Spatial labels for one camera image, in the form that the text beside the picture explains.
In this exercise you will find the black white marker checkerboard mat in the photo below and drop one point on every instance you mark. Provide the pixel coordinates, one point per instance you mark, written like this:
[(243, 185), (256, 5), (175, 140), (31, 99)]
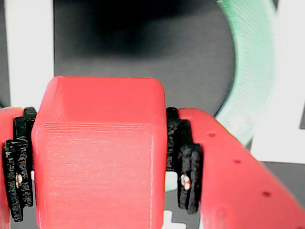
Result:
[(143, 59)]

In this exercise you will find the red cube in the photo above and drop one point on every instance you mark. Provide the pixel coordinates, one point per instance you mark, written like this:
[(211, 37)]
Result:
[(95, 155)]

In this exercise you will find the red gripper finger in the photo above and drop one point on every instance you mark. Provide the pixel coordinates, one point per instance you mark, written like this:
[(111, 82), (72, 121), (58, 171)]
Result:
[(14, 167), (238, 190)]

